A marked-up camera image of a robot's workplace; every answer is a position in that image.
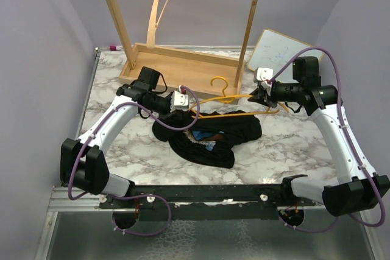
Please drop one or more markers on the wooden clothes rack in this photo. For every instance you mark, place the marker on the wooden clothes rack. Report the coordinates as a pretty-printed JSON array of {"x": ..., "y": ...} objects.
[{"x": 179, "y": 66}]

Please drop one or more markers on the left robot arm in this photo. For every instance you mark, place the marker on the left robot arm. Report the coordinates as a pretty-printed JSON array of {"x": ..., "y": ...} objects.
[{"x": 82, "y": 160}]

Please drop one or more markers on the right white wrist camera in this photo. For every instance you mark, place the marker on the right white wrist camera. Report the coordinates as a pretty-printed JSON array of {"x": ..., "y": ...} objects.
[{"x": 262, "y": 77}]

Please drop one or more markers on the pink capped marker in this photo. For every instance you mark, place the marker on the pink capped marker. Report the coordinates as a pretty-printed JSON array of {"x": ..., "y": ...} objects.
[{"x": 115, "y": 48}]

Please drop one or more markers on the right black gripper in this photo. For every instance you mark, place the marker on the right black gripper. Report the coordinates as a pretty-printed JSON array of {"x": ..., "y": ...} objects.
[{"x": 260, "y": 95}]

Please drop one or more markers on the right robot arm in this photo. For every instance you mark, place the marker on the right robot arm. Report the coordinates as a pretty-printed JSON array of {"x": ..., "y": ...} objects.
[{"x": 358, "y": 186}]

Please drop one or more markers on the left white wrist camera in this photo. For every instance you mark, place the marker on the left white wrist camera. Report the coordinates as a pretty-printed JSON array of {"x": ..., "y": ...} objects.
[{"x": 179, "y": 101}]

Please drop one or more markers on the yellow plastic hanger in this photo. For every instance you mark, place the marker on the yellow plastic hanger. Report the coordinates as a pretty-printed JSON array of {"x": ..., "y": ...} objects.
[{"x": 225, "y": 99}]

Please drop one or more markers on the light wooden hanger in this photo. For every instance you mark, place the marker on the light wooden hanger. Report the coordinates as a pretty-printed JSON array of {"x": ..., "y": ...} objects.
[{"x": 160, "y": 10}]

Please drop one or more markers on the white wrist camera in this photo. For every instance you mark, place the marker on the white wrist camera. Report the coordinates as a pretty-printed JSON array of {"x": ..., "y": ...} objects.
[
  {"x": 179, "y": 101},
  {"x": 262, "y": 77}
]

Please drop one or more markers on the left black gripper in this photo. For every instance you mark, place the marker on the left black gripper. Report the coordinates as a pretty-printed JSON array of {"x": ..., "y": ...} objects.
[{"x": 177, "y": 114}]

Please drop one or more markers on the black printed t shirt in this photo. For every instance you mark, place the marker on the black printed t shirt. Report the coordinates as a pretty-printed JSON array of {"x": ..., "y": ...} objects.
[{"x": 210, "y": 140}]

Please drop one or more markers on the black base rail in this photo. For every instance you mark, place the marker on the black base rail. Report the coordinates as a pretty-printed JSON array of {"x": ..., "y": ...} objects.
[{"x": 205, "y": 202}]

